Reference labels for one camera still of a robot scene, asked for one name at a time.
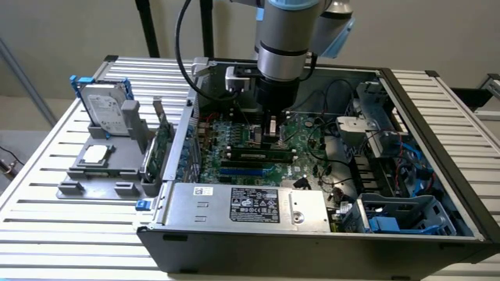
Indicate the silver power supply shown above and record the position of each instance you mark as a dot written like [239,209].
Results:
[203,210]

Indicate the black stand post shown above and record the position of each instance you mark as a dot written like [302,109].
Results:
[148,26]
[207,29]

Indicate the silver metal bracket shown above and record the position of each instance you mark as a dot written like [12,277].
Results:
[351,126]

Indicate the black PC case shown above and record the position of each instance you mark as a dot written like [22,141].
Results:
[234,251]

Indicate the blue expansion slot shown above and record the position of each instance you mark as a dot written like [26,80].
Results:
[242,171]

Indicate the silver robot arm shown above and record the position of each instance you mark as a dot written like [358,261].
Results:
[282,29]

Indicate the green motherboard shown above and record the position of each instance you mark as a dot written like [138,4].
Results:
[303,164]

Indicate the silver disk bay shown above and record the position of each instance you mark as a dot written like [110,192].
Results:
[371,102]

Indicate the aluminium frame rail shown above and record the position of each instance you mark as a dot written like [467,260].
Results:
[490,85]

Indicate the grey parts rack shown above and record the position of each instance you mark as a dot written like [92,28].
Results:
[118,159]

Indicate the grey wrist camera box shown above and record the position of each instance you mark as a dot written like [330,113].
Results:
[238,77]

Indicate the green graphics card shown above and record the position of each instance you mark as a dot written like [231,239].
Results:
[160,140]

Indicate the silver hard disk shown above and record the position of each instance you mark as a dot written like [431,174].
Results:
[103,108]

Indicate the black expansion slot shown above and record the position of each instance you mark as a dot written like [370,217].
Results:
[242,164]

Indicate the blue disk caddy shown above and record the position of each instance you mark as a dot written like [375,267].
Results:
[84,80]

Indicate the green RAM stick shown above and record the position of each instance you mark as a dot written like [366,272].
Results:
[250,155]

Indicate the blue case latch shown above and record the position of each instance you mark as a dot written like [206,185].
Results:
[143,205]

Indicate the silver CPU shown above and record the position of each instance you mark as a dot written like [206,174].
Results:
[95,152]

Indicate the grey and blue drive cage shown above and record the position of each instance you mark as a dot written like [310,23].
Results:
[395,202]

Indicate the CPU socket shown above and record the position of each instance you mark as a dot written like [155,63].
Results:
[256,133]

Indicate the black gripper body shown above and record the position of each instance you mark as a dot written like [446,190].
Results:
[276,93]

